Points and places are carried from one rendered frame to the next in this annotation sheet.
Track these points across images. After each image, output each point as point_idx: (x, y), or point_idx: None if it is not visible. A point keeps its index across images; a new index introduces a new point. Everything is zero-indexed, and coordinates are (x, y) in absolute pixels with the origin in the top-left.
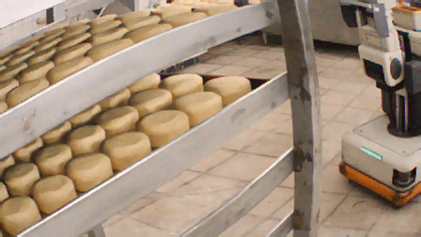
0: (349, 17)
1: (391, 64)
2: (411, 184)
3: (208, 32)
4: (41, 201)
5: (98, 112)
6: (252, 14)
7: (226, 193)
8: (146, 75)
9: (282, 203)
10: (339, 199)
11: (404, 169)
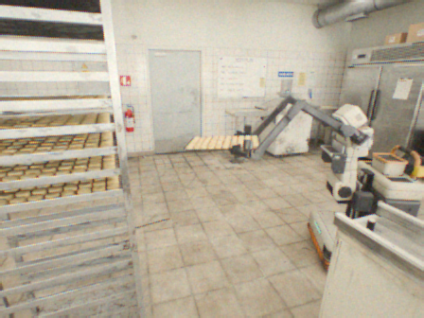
0: (326, 157)
1: (340, 188)
2: None
3: (82, 176)
4: (27, 200)
5: (87, 181)
6: (105, 172)
7: (259, 210)
8: (57, 183)
9: (273, 225)
10: (298, 239)
11: (328, 249)
